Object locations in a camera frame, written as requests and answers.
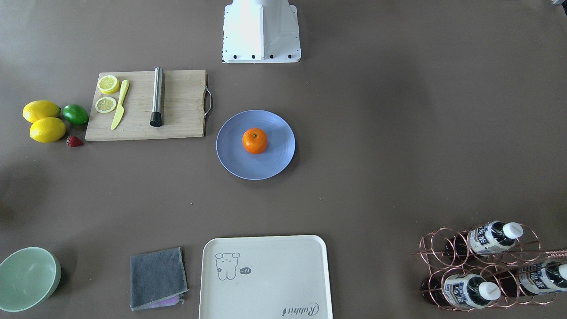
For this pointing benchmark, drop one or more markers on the blue plate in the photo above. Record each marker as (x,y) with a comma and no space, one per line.
(241,163)

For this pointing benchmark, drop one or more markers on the orange mandarin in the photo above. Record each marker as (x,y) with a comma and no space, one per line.
(255,141)

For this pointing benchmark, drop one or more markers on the cream rabbit tray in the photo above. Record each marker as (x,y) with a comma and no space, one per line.
(271,277)

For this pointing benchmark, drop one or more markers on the wooden cutting board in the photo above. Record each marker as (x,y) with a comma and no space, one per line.
(183,110)

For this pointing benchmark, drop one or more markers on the steel muddler black tip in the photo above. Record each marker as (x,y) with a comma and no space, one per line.
(156,119)

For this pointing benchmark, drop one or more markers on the yellow plastic knife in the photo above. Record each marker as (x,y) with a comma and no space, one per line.
(119,112)

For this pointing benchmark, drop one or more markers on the grey folded cloth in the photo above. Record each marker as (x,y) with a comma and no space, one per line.
(157,279)

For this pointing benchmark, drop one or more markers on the lemon slice lower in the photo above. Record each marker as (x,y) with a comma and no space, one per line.
(105,105)

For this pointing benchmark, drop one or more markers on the lemon half upper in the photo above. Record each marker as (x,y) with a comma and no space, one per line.
(108,84)

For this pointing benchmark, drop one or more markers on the red strawberry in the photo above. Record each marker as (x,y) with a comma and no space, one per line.
(74,141)

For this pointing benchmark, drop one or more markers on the green lime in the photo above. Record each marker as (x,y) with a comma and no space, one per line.
(75,114)

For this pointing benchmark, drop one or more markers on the tea bottle bottom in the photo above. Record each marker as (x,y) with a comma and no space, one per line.
(542,278)
(460,292)

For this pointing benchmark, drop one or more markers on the tea bottle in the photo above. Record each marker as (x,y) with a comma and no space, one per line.
(494,237)
(542,278)
(460,292)

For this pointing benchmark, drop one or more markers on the tea bottle top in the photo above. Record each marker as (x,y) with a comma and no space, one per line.
(494,237)

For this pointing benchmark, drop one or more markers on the whole yellow lemon lower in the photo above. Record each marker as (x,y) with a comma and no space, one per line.
(47,130)

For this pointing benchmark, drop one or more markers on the whole yellow lemon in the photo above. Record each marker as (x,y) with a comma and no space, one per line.
(37,110)
(47,130)

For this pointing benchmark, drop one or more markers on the whole yellow lemon upper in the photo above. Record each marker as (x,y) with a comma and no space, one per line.
(37,110)

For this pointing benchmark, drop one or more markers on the green bowl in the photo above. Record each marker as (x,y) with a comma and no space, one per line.
(28,277)

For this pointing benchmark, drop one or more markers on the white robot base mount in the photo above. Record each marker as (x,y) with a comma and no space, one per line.
(261,31)

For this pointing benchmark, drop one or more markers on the copper wire bottle rack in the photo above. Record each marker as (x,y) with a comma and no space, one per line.
(527,251)

